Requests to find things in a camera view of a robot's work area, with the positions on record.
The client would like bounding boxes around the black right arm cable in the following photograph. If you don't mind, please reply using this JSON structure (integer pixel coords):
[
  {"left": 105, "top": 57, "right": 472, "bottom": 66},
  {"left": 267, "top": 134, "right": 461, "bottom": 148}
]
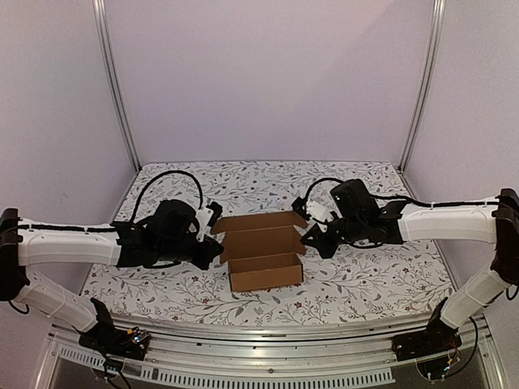
[{"left": 302, "top": 177, "right": 500, "bottom": 207}]

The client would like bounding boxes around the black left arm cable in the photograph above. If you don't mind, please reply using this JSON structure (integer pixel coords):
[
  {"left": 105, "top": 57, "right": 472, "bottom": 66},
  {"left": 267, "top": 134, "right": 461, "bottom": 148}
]
[{"left": 133, "top": 169, "right": 204, "bottom": 224}]

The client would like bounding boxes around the right aluminium corner post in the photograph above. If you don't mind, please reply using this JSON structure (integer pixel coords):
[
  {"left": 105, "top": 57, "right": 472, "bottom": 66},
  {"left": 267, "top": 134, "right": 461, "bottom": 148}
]
[{"left": 397, "top": 0, "right": 447, "bottom": 175}]

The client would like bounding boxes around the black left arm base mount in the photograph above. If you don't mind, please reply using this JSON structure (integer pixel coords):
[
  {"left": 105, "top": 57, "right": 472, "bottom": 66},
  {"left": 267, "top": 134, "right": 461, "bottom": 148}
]
[{"left": 79, "top": 297, "right": 151, "bottom": 361}]

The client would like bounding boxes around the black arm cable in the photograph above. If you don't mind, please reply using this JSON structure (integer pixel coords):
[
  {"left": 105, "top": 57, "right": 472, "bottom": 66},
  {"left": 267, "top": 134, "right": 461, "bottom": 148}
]
[
  {"left": 302, "top": 177, "right": 500, "bottom": 207},
  {"left": 133, "top": 169, "right": 204, "bottom": 224}
]

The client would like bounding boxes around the aluminium front rail frame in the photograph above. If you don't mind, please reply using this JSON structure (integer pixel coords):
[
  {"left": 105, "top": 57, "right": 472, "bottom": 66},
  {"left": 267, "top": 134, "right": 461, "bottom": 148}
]
[{"left": 35, "top": 314, "right": 508, "bottom": 388}]

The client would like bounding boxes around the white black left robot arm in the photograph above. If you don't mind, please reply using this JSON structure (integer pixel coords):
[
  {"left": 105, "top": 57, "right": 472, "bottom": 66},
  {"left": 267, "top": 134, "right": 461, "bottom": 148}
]
[{"left": 1, "top": 200, "right": 224, "bottom": 352}]

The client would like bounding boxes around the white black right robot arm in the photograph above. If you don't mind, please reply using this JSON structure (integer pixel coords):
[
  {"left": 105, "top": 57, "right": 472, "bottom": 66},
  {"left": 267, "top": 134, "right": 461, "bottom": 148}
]
[{"left": 292, "top": 178, "right": 518, "bottom": 353}]

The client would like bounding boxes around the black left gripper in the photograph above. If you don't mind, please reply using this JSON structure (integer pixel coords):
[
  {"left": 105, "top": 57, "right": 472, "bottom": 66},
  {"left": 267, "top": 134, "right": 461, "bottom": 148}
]
[{"left": 157, "top": 236, "right": 225, "bottom": 271}]

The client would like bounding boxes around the aluminium corner post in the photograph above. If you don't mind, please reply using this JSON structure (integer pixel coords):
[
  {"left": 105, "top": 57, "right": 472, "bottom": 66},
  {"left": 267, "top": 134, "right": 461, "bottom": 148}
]
[
  {"left": 397, "top": 0, "right": 447, "bottom": 175},
  {"left": 91, "top": 0, "right": 141, "bottom": 173}
]

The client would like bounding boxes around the floral patterned table mat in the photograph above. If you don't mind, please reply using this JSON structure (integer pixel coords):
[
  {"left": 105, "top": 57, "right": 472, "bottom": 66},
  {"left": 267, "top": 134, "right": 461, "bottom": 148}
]
[{"left": 82, "top": 161, "right": 453, "bottom": 327}]

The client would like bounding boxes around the left aluminium corner post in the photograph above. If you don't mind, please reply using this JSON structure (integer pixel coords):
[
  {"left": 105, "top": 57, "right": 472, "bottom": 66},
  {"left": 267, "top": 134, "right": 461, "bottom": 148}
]
[{"left": 91, "top": 0, "right": 141, "bottom": 173}]

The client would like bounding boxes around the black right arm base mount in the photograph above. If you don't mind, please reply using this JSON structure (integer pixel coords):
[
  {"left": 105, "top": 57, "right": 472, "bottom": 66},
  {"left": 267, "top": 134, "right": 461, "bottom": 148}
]
[{"left": 391, "top": 298, "right": 462, "bottom": 361}]

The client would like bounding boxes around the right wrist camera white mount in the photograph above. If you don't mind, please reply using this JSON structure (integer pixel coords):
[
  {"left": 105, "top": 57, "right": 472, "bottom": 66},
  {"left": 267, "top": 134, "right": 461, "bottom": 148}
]
[{"left": 291, "top": 197, "right": 334, "bottom": 233}]

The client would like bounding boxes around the brown cardboard box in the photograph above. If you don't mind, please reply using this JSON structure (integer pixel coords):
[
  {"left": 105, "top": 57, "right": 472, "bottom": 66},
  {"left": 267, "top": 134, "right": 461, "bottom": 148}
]
[{"left": 211, "top": 211, "right": 307, "bottom": 293}]

